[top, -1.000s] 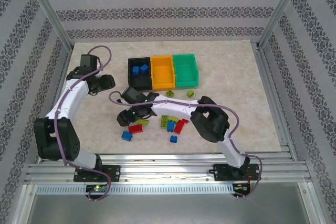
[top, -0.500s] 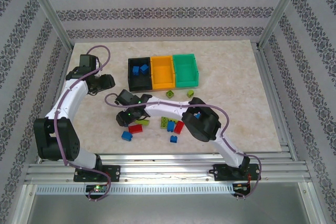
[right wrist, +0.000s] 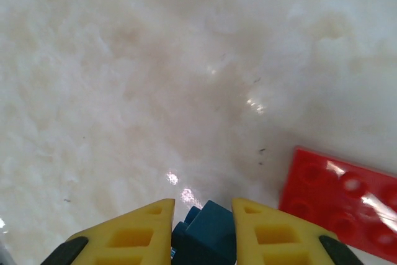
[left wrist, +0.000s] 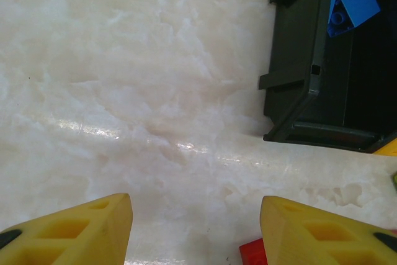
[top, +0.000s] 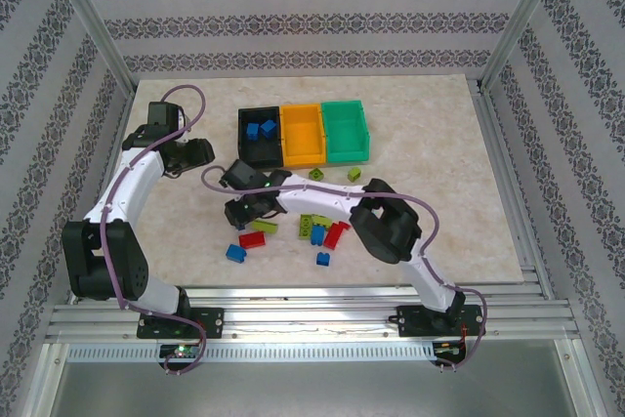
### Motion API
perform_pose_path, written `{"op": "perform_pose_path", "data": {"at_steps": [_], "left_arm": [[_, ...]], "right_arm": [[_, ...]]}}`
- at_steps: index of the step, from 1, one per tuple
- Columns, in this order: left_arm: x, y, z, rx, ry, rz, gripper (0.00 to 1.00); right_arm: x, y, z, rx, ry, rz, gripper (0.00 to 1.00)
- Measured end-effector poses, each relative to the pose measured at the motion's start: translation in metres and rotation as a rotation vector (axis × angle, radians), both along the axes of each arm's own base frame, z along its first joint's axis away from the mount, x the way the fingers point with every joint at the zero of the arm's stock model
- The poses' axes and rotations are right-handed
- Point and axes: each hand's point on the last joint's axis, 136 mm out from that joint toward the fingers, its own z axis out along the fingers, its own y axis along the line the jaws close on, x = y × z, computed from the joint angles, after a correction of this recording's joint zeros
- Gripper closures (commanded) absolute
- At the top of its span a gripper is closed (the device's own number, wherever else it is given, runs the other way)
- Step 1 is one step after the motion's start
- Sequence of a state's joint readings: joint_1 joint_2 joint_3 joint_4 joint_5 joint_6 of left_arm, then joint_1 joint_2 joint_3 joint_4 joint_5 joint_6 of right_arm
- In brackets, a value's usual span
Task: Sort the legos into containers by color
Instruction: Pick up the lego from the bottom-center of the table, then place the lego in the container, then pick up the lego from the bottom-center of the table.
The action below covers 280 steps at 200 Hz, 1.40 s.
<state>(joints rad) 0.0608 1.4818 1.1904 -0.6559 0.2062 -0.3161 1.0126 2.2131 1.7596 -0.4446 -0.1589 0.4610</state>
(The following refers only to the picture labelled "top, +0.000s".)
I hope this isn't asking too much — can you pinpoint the black plastic bin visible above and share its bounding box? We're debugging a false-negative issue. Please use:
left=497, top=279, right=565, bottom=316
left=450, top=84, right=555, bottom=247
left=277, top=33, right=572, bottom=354
left=237, top=104, right=285, bottom=169

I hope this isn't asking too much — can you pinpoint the yellow plastic bin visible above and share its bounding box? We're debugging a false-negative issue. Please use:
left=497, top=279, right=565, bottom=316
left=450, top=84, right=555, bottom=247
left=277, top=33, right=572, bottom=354
left=279, top=103, right=328, bottom=168

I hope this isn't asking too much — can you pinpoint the green plastic bin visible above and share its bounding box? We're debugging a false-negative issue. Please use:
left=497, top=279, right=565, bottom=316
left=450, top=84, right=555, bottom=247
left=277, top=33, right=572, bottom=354
left=319, top=99, right=372, bottom=165

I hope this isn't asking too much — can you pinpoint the left green circuit board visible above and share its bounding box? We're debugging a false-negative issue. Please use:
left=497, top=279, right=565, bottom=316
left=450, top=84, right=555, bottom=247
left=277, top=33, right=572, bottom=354
left=159, top=343, right=204, bottom=360

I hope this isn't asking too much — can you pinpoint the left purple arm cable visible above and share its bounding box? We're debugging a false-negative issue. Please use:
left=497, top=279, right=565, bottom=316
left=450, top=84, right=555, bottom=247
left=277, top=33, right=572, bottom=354
left=100, top=84, right=209, bottom=379

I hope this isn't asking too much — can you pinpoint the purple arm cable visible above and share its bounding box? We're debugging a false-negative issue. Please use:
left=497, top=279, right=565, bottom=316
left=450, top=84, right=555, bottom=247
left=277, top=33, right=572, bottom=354
left=200, top=165, right=489, bottom=374
left=100, top=84, right=209, bottom=379

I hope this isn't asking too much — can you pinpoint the left aluminium side rail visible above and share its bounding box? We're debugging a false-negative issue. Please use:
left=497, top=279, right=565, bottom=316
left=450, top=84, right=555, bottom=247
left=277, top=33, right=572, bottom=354
left=67, top=87, right=138, bottom=304

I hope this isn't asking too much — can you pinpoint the aluminium side rail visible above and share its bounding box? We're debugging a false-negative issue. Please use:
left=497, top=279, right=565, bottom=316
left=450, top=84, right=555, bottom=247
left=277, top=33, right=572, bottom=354
left=476, top=77, right=556, bottom=299
left=67, top=87, right=138, bottom=304

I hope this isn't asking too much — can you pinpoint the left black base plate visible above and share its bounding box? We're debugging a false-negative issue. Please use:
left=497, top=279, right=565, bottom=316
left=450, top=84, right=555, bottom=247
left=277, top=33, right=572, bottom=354
left=136, top=308, right=225, bottom=340

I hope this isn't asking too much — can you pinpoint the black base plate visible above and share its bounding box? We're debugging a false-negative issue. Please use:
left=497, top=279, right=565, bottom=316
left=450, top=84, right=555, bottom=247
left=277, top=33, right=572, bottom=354
left=396, top=304, right=485, bottom=339
left=136, top=308, right=225, bottom=340

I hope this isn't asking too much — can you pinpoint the aluminium front mounting rail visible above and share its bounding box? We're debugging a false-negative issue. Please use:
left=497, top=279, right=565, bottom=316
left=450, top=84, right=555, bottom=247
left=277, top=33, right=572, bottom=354
left=46, top=283, right=580, bottom=344

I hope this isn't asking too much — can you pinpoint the slotted grey cable duct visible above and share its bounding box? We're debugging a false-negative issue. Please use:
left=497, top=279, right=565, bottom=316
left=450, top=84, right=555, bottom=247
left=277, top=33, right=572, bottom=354
left=65, top=342, right=436, bottom=364

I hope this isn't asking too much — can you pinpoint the left aluminium frame post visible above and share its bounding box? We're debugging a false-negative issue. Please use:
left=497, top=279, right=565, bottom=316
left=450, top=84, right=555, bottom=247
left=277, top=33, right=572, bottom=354
left=38, top=0, right=138, bottom=96

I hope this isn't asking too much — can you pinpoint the aluminium frame post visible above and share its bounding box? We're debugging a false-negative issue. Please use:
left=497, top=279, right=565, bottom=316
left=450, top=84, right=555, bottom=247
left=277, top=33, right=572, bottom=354
left=38, top=0, right=138, bottom=96
left=478, top=0, right=572, bottom=94

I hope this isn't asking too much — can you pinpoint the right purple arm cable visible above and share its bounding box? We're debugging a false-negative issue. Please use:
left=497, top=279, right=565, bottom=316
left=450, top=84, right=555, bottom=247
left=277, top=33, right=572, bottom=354
left=200, top=165, right=489, bottom=374

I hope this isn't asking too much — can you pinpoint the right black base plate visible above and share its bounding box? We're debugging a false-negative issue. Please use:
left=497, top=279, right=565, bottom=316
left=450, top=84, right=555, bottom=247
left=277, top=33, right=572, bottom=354
left=396, top=304, right=485, bottom=339

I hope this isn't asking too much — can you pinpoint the right aluminium side rail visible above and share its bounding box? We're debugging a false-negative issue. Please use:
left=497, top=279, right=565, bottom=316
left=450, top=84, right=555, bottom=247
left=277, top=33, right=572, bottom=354
left=476, top=77, right=556, bottom=299

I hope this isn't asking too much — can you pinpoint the right aluminium frame post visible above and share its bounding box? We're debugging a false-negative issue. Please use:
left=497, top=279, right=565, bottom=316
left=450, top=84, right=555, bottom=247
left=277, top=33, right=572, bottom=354
left=478, top=0, right=572, bottom=94

